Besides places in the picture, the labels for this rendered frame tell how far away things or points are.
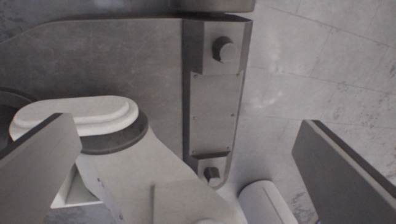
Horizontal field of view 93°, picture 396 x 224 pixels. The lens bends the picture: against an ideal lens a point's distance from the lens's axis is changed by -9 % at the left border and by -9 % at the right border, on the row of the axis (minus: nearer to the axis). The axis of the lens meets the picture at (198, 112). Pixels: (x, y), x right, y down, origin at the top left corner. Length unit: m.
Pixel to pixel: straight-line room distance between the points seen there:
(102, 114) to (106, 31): 0.18
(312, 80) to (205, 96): 0.51
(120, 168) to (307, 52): 0.70
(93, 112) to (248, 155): 0.72
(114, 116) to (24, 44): 0.25
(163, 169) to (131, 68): 0.24
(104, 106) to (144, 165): 0.13
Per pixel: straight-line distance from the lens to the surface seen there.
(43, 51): 0.50
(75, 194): 0.50
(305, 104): 0.93
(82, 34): 0.47
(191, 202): 0.24
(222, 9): 0.43
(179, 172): 0.31
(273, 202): 1.03
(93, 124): 0.36
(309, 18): 0.79
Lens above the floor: 0.61
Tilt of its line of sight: 57 degrees down
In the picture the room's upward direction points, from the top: 158 degrees clockwise
